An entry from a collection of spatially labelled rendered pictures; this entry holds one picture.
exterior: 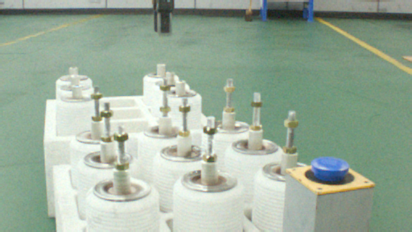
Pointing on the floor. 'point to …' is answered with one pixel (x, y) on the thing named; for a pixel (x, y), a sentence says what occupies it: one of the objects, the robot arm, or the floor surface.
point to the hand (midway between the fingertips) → (162, 26)
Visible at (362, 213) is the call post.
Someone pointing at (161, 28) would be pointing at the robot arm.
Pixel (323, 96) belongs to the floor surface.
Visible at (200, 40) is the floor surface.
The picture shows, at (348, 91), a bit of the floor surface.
